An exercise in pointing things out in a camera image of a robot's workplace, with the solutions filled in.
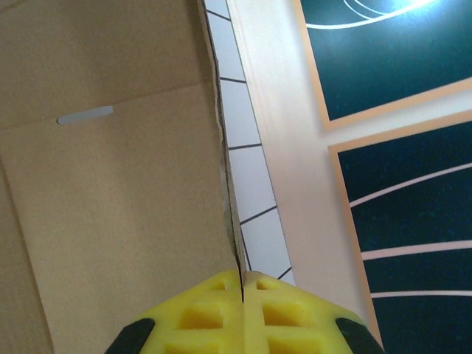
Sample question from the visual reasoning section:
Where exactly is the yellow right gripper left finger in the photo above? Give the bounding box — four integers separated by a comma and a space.
105, 270, 246, 354

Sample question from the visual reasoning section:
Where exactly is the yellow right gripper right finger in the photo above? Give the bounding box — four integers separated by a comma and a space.
242, 271, 386, 354

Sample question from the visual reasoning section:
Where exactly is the brown cardboard paper box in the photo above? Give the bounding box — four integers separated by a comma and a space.
0, 0, 252, 354

